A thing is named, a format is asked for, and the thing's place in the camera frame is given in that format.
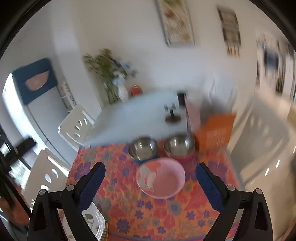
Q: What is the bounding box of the hexagonal floral plate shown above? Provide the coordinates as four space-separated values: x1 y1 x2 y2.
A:
62 202 108 241

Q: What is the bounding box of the red teapot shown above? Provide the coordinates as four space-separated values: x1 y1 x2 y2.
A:
130 85 143 96

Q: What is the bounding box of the pink plastic bowl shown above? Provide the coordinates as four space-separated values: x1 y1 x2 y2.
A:
135 158 186 199

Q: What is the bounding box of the maroon orange book box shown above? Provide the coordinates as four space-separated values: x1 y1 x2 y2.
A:
186 100 236 152

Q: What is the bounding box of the black mug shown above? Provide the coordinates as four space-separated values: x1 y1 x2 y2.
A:
177 91 187 108

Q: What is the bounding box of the white corner shelf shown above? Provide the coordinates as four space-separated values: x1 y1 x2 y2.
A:
58 79 77 113

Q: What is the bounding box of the glass vase green plant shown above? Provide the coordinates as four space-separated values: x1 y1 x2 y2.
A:
83 48 118 104

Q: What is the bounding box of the white chair near left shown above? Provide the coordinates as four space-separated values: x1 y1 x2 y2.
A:
23 149 69 208

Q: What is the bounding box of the blue steel bowl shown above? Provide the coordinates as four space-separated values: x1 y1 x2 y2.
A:
128 136 159 164

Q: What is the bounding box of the blue wall hanging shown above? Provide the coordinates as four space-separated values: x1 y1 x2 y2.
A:
12 58 58 105

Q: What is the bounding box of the small framed picture upper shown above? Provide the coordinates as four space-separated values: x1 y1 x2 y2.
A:
217 6 241 58

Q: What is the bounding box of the white chair far left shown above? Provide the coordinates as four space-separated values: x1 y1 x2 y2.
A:
58 105 95 151

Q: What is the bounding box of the orange floral tablecloth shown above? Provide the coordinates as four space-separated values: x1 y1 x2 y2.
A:
67 144 239 240

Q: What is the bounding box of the wall television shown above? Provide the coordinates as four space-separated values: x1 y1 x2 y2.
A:
263 48 279 72

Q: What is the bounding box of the tall framed wall picture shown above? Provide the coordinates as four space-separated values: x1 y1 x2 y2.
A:
155 0 195 47

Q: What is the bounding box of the red steel bowl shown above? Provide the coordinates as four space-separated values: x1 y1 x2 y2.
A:
163 133 196 158

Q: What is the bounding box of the white flower vase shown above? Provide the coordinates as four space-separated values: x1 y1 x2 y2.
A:
117 83 129 102

